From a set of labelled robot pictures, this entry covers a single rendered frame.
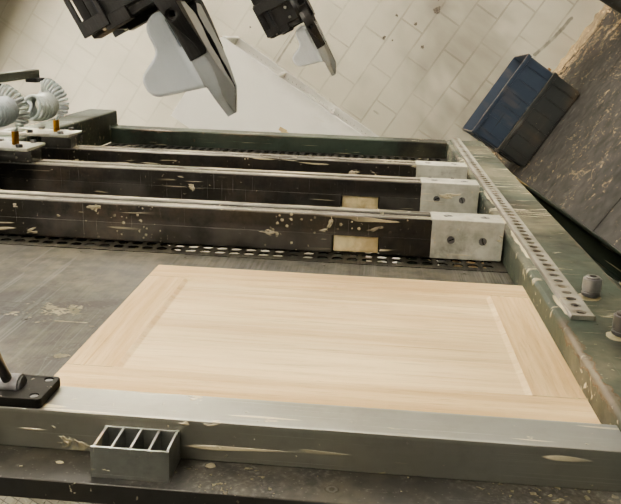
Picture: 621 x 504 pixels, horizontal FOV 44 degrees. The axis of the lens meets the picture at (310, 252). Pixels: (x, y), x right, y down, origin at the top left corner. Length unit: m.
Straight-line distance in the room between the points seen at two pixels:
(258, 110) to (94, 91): 2.07
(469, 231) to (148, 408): 0.78
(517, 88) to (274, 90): 1.56
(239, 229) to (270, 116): 3.46
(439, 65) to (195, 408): 5.56
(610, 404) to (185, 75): 0.50
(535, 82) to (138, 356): 4.53
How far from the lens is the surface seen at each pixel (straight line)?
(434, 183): 1.70
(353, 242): 1.38
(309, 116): 4.80
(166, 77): 0.61
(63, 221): 1.48
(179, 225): 1.41
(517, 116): 5.23
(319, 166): 1.93
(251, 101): 4.83
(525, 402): 0.85
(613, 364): 0.90
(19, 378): 0.79
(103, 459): 0.72
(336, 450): 0.72
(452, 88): 6.21
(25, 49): 6.75
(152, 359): 0.91
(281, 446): 0.72
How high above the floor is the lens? 1.29
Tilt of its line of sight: 5 degrees down
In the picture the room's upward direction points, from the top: 56 degrees counter-clockwise
